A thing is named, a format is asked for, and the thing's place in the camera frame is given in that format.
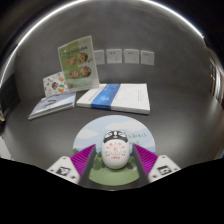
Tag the round landscape-print mouse pad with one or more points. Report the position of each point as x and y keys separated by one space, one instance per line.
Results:
x=96 y=128

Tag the white book with blue band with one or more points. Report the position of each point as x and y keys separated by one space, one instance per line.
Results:
x=123 y=96

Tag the white panda-print computer mouse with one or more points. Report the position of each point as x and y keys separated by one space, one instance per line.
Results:
x=115 y=151

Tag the row of white wall sockets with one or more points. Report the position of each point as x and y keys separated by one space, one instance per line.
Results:
x=131 y=56

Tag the white colourful sticker card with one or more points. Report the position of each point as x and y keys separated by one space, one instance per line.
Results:
x=55 y=84

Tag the grey-blue patterned book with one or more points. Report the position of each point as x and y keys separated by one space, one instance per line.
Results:
x=53 y=105

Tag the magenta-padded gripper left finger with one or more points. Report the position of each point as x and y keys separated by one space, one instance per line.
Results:
x=63 y=170

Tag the green standing menu sign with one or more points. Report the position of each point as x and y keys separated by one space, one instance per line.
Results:
x=78 y=63

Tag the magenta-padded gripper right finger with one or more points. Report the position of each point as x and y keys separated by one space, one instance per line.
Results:
x=163 y=169

